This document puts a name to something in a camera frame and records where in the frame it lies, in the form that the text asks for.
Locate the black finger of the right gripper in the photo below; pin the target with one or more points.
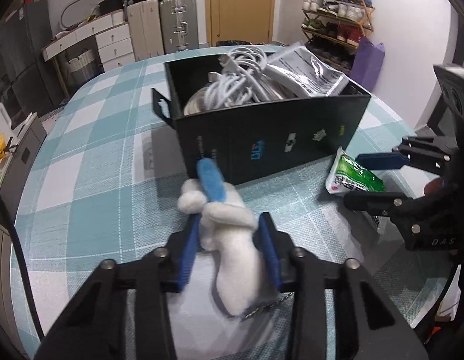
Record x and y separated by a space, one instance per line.
374 203

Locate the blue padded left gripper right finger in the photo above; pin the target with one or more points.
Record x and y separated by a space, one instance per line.
267 234

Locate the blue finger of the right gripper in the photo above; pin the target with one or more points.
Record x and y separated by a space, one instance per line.
382 161

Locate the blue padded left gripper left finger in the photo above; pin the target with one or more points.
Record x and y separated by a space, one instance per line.
189 251

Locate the green white tissue packet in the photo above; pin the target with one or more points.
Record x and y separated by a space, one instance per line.
347 175

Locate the white plush toy blue horn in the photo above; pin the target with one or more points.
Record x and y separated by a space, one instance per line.
227 226

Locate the black cardboard storage box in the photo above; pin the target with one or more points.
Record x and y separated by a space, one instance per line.
256 140

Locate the purple paper bag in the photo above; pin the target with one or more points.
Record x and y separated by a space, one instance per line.
368 63

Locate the teal checked tablecloth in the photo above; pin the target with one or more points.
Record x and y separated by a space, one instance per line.
105 184

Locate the wooden shoe rack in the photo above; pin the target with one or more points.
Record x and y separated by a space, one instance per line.
334 29

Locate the grey side cabinet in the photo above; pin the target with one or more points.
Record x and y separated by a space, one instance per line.
25 141

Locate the wooden door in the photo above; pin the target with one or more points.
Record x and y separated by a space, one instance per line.
239 20

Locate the white drawer desk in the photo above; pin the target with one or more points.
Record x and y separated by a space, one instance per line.
109 34

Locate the grey white laundry basket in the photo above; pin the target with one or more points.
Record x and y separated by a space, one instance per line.
82 67

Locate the silver aluminium suitcase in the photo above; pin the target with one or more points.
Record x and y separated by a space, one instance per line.
179 24

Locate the dark grey refrigerator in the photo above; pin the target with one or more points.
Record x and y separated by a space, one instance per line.
30 83

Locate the beige suitcase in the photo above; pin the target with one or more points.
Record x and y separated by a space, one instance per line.
145 29

